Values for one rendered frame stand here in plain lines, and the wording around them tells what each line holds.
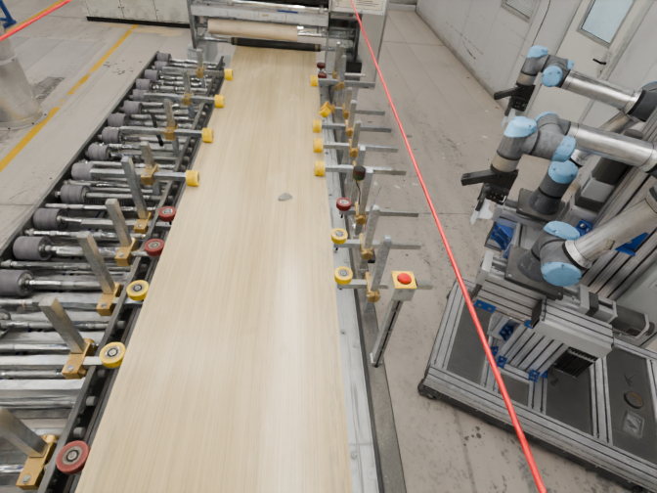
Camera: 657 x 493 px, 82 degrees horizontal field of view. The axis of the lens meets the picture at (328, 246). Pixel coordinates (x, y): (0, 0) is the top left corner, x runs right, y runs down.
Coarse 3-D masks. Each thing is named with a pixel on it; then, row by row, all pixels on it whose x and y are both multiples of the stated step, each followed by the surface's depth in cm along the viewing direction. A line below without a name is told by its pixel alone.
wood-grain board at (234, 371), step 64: (256, 64) 328; (256, 128) 248; (192, 192) 195; (256, 192) 200; (320, 192) 205; (192, 256) 164; (256, 256) 167; (320, 256) 171; (192, 320) 141; (256, 320) 144; (320, 320) 147; (128, 384) 122; (192, 384) 124; (256, 384) 126; (320, 384) 128; (128, 448) 109; (192, 448) 111; (256, 448) 112; (320, 448) 114
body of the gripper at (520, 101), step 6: (516, 84) 177; (522, 90) 178; (528, 90) 177; (516, 96) 181; (522, 96) 180; (528, 96) 178; (516, 102) 181; (522, 102) 179; (528, 102) 178; (516, 108) 183; (522, 108) 182
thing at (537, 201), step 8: (536, 192) 187; (544, 192) 182; (528, 200) 190; (536, 200) 187; (544, 200) 183; (552, 200) 182; (560, 200) 183; (536, 208) 186; (544, 208) 184; (552, 208) 186
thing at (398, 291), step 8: (392, 272) 124; (400, 272) 124; (408, 272) 125; (392, 280) 123; (392, 288) 123; (400, 288) 120; (408, 288) 120; (392, 296) 123; (400, 296) 123; (408, 296) 123
